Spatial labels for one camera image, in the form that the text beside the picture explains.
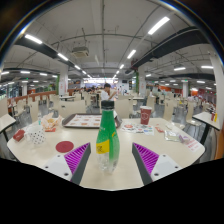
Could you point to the green drink bottle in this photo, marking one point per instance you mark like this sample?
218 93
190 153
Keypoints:
107 133

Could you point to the beige chairs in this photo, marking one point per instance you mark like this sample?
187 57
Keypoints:
71 107

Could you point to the person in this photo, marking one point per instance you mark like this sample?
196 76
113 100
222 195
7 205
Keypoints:
106 94

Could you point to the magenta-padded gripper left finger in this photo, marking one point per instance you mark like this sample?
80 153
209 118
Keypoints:
78 156

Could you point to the beige dining table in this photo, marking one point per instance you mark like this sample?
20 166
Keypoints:
6 120
206 118

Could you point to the white polka dot mug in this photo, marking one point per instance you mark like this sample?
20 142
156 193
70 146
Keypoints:
36 135

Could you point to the ceiling lights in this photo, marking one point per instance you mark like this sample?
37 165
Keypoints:
158 25

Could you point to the small clear sanitizer bottle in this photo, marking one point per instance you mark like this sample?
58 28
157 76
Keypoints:
39 119

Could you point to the flat round red coaster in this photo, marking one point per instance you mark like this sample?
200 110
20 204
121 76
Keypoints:
64 146

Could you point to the printed paper leaflet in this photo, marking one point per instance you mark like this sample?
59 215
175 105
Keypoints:
137 129

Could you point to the ceiling air conditioner unit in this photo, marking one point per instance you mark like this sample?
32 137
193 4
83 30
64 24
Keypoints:
80 52

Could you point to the clear plastic wrapper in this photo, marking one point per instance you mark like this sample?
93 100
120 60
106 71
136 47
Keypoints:
172 135

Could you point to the small red packet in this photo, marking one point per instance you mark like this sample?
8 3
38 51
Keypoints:
19 135

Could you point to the dark food tray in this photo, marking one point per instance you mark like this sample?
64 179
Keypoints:
81 120

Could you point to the red paper cup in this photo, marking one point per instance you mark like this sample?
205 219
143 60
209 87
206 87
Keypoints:
145 116

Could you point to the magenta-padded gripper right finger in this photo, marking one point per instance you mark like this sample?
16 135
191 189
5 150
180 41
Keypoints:
146 157

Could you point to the crumpled food wrapper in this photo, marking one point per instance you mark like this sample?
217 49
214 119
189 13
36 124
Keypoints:
51 122

